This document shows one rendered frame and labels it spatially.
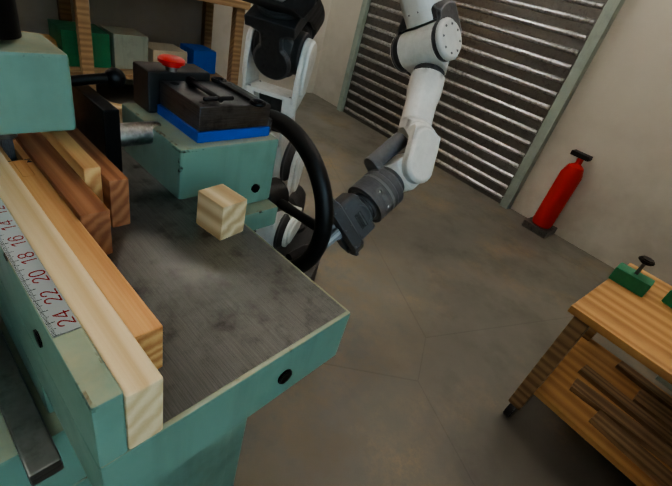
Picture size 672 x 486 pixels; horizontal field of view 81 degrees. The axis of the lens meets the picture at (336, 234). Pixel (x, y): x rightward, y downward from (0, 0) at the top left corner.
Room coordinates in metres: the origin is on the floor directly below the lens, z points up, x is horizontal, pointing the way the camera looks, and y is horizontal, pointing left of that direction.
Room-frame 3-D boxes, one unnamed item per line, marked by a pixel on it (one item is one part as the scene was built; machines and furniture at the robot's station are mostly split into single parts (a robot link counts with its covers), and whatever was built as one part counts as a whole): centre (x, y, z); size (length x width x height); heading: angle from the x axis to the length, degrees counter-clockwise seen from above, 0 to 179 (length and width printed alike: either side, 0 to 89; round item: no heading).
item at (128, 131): (0.38, 0.25, 0.95); 0.09 x 0.07 x 0.09; 56
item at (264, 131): (0.47, 0.20, 0.99); 0.13 x 0.11 x 0.06; 56
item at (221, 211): (0.34, 0.12, 0.92); 0.04 x 0.03 x 0.04; 63
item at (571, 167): (2.69, -1.41, 0.30); 0.19 x 0.18 x 0.60; 138
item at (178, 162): (0.46, 0.20, 0.91); 0.15 x 0.14 x 0.09; 56
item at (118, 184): (0.34, 0.27, 0.92); 0.17 x 0.02 x 0.05; 56
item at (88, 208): (0.31, 0.28, 0.92); 0.23 x 0.02 x 0.04; 56
